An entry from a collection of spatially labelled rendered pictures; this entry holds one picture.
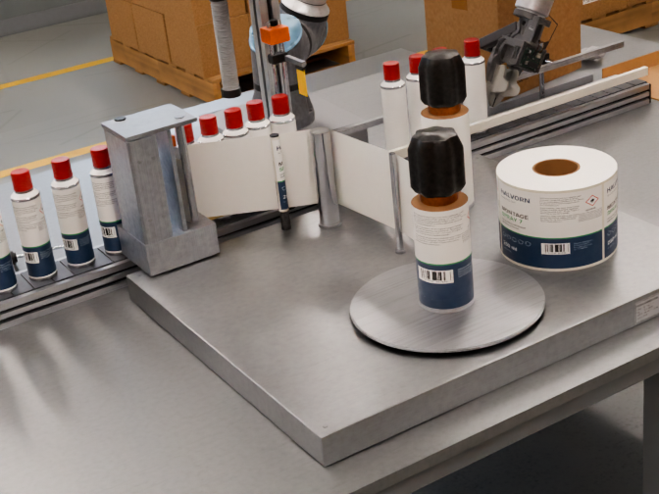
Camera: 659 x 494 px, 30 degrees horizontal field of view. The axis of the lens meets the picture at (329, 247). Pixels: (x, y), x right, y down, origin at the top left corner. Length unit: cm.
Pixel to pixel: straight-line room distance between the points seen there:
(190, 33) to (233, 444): 420
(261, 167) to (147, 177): 24
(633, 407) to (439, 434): 121
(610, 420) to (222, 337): 118
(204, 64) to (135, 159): 372
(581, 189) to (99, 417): 84
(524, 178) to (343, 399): 53
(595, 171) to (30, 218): 98
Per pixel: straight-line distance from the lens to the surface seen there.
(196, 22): 578
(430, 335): 188
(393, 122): 254
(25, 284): 227
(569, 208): 203
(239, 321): 200
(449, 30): 302
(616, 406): 293
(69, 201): 224
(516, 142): 272
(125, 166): 215
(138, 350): 208
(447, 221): 186
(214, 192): 229
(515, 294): 198
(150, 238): 217
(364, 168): 219
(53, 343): 216
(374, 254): 217
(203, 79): 589
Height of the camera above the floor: 182
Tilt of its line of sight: 25 degrees down
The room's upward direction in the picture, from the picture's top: 7 degrees counter-clockwise
